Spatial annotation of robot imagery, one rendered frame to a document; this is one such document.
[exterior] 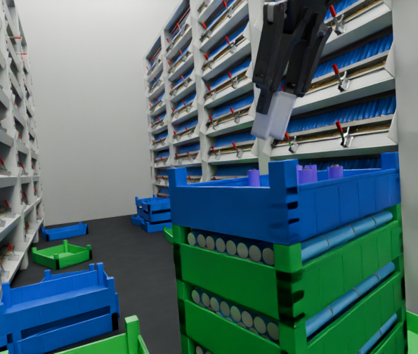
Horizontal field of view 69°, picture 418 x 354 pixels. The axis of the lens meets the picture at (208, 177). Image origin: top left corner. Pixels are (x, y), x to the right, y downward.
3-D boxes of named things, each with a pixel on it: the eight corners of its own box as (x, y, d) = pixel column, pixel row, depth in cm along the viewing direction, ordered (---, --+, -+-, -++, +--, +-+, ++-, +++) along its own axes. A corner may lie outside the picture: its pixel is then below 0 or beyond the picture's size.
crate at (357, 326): (296, 273, 63) (294, 235, 63) (407, 302, 48) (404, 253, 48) (179, 332, 44) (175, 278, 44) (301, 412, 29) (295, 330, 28)
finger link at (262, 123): (281, 93, 42) (277, 92, 42) (267, 140, 45) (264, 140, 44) (265, 88, 44) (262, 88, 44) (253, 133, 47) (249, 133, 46)
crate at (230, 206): (291, 197, 63) (289, 159, 62) (402, 202, 47) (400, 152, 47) (171, 223, 43) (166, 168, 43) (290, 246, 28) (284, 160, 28)
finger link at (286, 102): (278, 90, 47) (281, 90, 47) (265, 134, 49) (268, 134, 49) (294, 95, 44) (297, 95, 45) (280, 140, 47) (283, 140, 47)
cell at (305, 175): (305, 218, 38) (303, 167, 38) (319, 219, 37) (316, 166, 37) (298, 220, 37) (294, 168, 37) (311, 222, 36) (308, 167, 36)
